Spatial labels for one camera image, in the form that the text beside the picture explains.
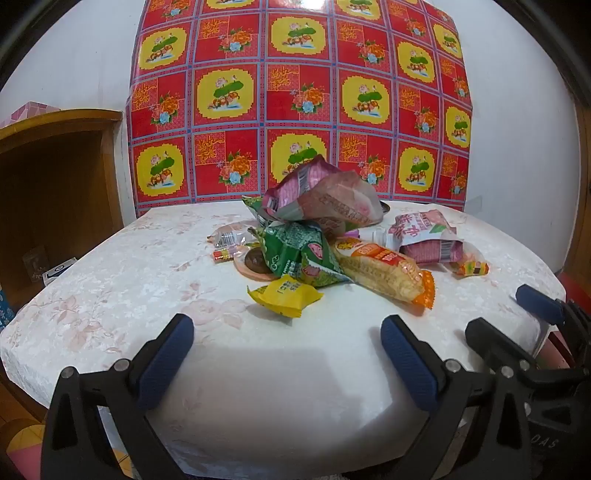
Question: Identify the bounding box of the small yellow snack packet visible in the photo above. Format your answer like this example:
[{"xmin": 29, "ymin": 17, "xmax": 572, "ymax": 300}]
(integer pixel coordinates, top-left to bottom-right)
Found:
[{"xmin": 246, "ymin": 274, "xmax": 325, "ymax": 319}]

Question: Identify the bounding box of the wooden cabinet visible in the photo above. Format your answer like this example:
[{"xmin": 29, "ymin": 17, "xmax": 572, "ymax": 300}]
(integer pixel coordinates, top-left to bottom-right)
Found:
[{"xmin": 0, "ymin": 108, "xmax": 133, "ymax": 315}]

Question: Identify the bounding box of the green snack packet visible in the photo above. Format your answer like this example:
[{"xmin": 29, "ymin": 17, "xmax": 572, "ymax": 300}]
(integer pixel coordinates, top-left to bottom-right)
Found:
[
  {"xmin": 299, "ymin": 240, "xmax": 352, "ymax": 289},
  {"xmin": 242, "ymin": 196, "xmax": 278, "ymax": 227},
  {"xmin": 249, "ymin": 223, "xmax": 324, "ymax": 280}
]

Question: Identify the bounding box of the small black white box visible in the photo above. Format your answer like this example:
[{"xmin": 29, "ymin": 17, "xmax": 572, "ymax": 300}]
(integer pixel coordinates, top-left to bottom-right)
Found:
[{"xmin": 42, "ymin": 258, "xmax": 77, "ymax": 282}]

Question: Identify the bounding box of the light pink translucent snack bag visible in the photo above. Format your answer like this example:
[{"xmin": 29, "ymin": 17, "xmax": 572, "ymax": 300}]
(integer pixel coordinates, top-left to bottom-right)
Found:
[{"xmin": 298, "ymin": 170, "xmax": 385, "ymax": 232}]

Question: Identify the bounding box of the red floral printed cloth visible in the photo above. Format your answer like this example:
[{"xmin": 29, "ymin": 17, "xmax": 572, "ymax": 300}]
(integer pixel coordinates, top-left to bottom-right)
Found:
[{"xmin": 126, "ymin": 0, "xmax": 475, "ymax": 219}]

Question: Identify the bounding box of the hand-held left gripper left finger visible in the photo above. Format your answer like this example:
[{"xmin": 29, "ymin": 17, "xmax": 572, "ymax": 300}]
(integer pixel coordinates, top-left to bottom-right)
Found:
[{"xmin": 41, "ymin": 313, "xmax": 195, "ymax": 480}]

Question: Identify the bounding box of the small colourful candy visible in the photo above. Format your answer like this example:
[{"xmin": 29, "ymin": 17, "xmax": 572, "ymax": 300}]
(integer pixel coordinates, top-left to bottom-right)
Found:
[{"xmin": 450, "ymin": 257, "xmax": 490, "ymax": 278}]

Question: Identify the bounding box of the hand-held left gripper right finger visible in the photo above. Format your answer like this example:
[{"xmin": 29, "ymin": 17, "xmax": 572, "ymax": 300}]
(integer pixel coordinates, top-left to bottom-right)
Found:
[{"xmin": 379, "ymin": 315, "xmax": 552, "ymax": 480}]

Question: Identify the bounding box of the orange yellow corn snack packet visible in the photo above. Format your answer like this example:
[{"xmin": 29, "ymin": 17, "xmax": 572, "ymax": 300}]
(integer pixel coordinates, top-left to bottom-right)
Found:
[{"xmin": 335, "ymin": 237, "xmax": 437, "ymax": 308}]

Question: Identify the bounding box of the brown pudding cup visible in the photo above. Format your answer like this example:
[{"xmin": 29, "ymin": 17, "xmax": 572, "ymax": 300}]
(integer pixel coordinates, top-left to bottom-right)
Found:
[{"xmin": 235, "ymin": 250, "xmax": 279, "ymax": 281}]

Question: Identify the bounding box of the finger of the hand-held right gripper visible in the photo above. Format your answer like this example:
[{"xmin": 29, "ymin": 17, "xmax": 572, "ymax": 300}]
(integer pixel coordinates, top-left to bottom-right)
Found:
[
  {"xmin": 515, "ymin": 283, "xmax": 591, "ymax": 368},
  {"xmin": 464, "ymin": 318, "xmax": 540, "ymax": 377}
]

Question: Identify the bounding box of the blue box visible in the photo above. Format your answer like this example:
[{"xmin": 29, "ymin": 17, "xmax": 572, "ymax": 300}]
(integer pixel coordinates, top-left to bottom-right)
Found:
[{"xmin": 0, "ymin": 283, "xmax": 14, "ymax": 329}]

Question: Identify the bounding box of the clear wrapped candy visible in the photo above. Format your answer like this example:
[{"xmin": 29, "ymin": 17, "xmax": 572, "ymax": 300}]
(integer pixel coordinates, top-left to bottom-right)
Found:
[{"xmin": 206, "ymin": 224, "xmax": 259, "ymax": 247}]

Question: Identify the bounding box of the pink box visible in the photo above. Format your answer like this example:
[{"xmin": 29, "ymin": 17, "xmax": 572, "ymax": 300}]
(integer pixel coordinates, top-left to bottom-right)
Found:
[{"xmin": 0, "ymin": 100, "xmax": 62, "ymax": 130}]

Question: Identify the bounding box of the pink snack bag with barcode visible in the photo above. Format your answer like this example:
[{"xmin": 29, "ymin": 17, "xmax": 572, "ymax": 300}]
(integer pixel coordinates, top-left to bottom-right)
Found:
[
  {"xmin": 261, "ymin": 155, "xmax": 343, "ymax": 223},
  {"xmin": 389, "ymin": 209, "xmax": 476, "ymax": 265}
]

